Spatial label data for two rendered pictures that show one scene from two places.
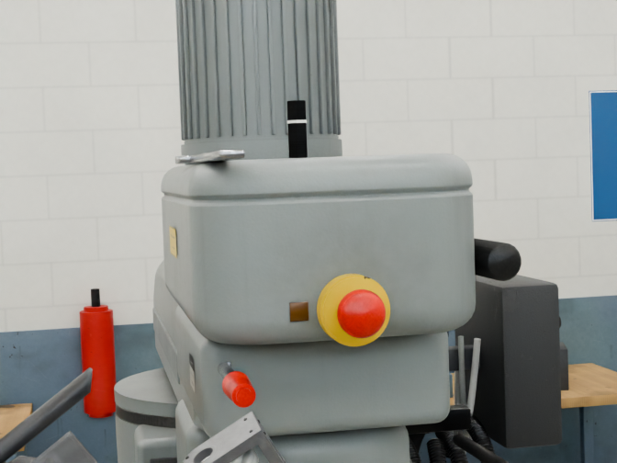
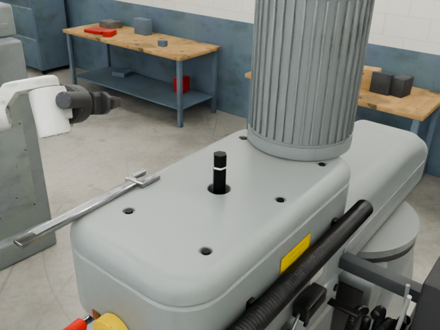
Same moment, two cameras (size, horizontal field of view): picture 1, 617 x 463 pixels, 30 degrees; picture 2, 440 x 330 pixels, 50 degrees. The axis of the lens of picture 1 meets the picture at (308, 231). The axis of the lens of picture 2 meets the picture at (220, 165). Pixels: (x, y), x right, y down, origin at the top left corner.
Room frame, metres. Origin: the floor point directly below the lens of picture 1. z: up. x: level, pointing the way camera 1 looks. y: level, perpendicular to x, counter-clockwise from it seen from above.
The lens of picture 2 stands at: (0.77, -0.47, 2.27)
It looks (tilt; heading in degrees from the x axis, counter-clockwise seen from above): 27 degrees down; 48
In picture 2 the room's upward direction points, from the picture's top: 2 degrees clockwise
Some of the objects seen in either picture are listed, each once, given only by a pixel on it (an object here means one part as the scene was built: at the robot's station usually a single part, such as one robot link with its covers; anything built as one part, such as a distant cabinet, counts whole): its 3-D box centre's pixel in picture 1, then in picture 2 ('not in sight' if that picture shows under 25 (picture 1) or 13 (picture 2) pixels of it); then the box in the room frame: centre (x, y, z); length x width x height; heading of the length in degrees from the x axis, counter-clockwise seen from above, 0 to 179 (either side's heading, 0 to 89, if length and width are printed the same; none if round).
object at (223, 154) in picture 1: (211, 156); (92, 204); (1.01, 0.08, 1.89); 0.24 x 0.04 x 0.01; 12
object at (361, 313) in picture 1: (360, 312); not in sight; (0.94, -0.04, 1.76); 0.04 x 0.03 x 0.04; 101
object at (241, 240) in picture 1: (298, 236); (223, 225); (1.21, 0.01, 1.81); 0.47 x 0.26 x 0.16; 11
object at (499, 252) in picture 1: (428, 247); (304, 265); (1.25, -0.13, 1.79); 0.45 x 0.04 x 0.04; 11
